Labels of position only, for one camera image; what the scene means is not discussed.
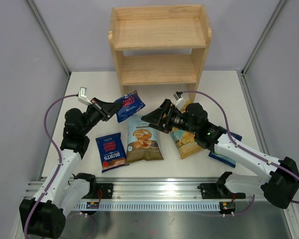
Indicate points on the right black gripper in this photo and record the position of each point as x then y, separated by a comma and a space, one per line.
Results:
156, 117

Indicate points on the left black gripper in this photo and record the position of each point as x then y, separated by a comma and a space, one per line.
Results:
105, 109

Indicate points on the blue Burts chilli bag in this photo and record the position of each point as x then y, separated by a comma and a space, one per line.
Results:
131, 104
111, 151

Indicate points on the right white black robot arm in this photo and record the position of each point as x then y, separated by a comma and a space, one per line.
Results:
275, 179

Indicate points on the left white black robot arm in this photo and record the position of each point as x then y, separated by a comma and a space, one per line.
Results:
46, 212

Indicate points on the light blue cassava chips bag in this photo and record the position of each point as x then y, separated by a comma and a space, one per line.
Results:
142, 141

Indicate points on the yellow kettle chips bag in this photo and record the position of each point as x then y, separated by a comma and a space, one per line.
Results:
184, 142

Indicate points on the wooden two-tier shelf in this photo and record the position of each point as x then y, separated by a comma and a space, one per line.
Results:
165, 44

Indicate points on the blue green Burts vinegar bag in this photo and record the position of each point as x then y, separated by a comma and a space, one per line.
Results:
228, 161

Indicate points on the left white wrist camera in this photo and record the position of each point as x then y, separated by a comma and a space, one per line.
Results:
82, 96

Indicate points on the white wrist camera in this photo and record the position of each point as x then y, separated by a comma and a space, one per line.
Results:
178, 97
82, 96

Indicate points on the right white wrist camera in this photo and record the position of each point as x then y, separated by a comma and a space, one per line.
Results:
178, 97

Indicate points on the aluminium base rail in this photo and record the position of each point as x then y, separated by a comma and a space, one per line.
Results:
152, 194

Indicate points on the right aluminium frame post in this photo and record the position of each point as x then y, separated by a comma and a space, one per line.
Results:
265, 33

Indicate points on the aluminium frame post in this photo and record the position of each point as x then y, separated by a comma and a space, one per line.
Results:
265, 33
43, 26

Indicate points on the left aluminium frame post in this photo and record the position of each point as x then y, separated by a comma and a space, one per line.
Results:
43, 26

